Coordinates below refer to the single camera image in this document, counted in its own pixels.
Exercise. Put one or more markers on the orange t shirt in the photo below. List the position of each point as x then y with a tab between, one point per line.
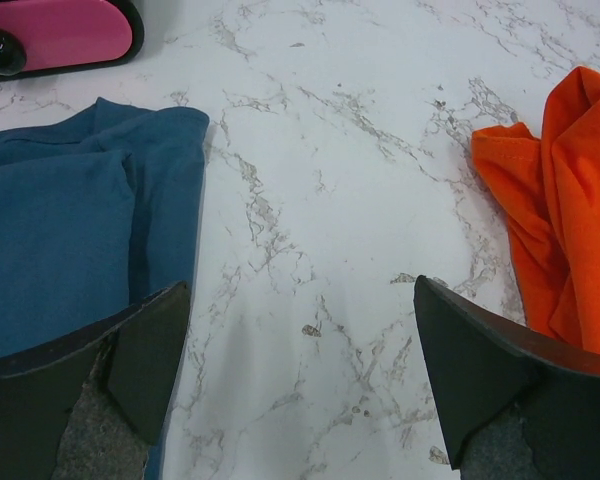
549	189

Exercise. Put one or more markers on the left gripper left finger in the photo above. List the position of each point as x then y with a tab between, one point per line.
92	404

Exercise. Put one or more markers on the black pink drawer organizer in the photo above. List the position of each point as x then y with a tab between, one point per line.
40	38

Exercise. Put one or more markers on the folded blue t shirt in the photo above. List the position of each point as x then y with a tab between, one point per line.
97	213

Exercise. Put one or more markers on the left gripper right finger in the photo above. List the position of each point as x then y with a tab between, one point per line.
512	403

